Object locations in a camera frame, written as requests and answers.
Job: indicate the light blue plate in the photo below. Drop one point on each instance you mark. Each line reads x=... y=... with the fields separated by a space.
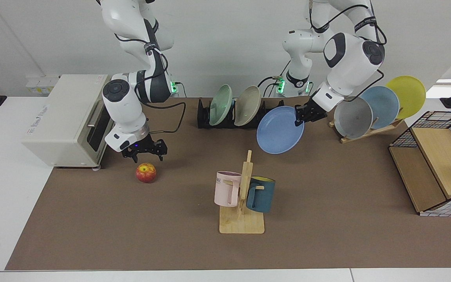
x=384 y=103

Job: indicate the beige plate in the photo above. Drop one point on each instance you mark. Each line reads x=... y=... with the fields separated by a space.
x=247 y=105

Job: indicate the black dish rack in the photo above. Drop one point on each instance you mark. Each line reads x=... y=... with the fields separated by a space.
x=203 y=115

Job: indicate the wooden cup stand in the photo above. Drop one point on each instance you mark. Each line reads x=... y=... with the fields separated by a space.
x=241 y=223

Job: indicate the dark blue cup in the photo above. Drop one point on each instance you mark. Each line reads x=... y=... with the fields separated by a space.
x=262 y=196

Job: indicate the brown table cloth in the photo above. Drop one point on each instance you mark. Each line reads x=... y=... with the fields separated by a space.
x=131 y=227

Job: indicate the grey plate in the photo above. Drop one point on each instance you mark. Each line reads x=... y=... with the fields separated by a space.
x=352 y=117

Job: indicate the white wall socket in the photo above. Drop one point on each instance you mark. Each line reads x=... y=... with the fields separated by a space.
x=41 y=85

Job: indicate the red yellow apple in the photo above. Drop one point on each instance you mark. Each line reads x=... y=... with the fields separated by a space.
x=146 y=173

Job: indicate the green plate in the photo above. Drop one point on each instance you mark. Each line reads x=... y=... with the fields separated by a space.
x=220 y=105

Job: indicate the yellow plate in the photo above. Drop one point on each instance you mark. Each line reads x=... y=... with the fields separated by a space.
x=407 y=94

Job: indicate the pink cup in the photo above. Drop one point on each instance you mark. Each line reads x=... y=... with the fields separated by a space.
x=225 y=192

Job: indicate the pale toaster oven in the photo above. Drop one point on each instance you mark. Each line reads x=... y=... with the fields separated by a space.
x=61 y=121

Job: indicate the wooden plate rack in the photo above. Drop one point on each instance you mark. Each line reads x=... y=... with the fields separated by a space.
x=382 y=127

